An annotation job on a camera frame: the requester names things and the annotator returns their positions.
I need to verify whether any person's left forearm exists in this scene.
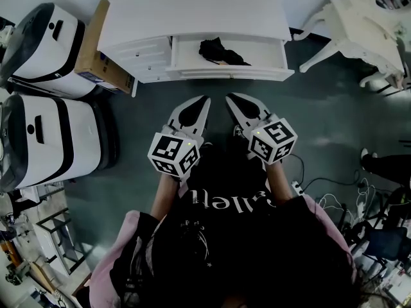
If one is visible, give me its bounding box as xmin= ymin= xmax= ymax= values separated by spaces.
xmin=150 ymin=171 xmax=180 ymax=219

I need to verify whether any brown cardboard box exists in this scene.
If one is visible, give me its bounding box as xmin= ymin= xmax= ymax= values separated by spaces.
xmin=74 ymin=0 xmax=135 ymax=95

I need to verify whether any person's right forearm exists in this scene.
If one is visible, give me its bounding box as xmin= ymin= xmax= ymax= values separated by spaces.
xmin=265 ymin=160 xmax=293 ymax=207

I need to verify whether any person's pink jacket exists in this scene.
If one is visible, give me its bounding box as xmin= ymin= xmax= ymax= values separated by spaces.
xmin=89 ymin=192 xmax=357 ymax=308

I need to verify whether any white floor cable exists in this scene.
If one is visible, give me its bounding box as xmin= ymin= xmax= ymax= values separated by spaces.
xmin=316 ymin=176 xmax=376 ymax=224

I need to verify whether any black cloth item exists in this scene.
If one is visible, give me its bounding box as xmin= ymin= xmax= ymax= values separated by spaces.
xmin=198 ymin=37 xmax=253 ymax=67

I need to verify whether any black floor cable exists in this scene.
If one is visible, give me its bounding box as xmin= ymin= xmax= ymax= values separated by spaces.
xmin=288 ymin=154 xmax=362 ymax=192

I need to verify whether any person's black printed shirt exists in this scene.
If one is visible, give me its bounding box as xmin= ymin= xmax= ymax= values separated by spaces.
xmin=109 ymin=146 xmax=354 ymax=308

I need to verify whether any white desk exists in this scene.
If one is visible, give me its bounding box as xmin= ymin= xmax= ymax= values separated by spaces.
xmin=96 ymin=0 xmax=295 ymax=98

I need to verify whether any white black wheeled machine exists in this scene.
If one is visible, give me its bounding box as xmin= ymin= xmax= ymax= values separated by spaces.
xmin=0 ymin=94 xmax=119 ymax=194
xmin=0 ymin=2 xmax=103 ymax=99

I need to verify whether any black frame glass table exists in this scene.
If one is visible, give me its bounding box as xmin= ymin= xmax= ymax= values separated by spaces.
xmin=35 ymin=207 xmax=87 ymax=277

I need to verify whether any black office chair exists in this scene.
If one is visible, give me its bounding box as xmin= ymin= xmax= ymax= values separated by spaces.
xmin=340 ymin=184 xmax=411 ymax=269

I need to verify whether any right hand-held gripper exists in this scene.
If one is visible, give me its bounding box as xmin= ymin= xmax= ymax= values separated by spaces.
xmin=225 ymin=92 xmax=298 ymax=166

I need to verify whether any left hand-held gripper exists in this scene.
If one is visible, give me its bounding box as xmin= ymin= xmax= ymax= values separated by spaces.
xmin=147 ymin=95 xmax=212 ymax=178

